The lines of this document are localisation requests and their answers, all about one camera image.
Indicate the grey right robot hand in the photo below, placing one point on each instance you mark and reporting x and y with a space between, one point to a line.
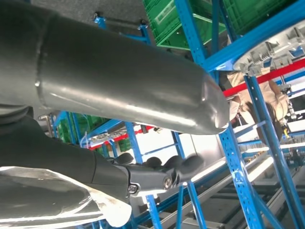
119 79

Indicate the green plastic crate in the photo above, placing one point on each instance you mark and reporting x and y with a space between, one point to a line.
250 14
164 33
125 145
95 121

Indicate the silver robot body shell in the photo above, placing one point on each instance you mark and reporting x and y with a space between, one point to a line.
47 196

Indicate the red barrier belt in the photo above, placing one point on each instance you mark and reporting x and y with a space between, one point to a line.
262 78

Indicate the person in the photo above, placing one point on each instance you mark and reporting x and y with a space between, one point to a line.
274 94

